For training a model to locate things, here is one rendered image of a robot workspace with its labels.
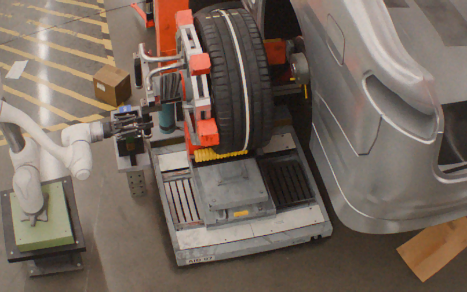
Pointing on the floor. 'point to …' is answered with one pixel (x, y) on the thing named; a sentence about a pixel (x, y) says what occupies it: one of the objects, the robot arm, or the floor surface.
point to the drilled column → (136, 183)
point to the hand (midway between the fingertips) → (145, 122)
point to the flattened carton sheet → (436, 247)
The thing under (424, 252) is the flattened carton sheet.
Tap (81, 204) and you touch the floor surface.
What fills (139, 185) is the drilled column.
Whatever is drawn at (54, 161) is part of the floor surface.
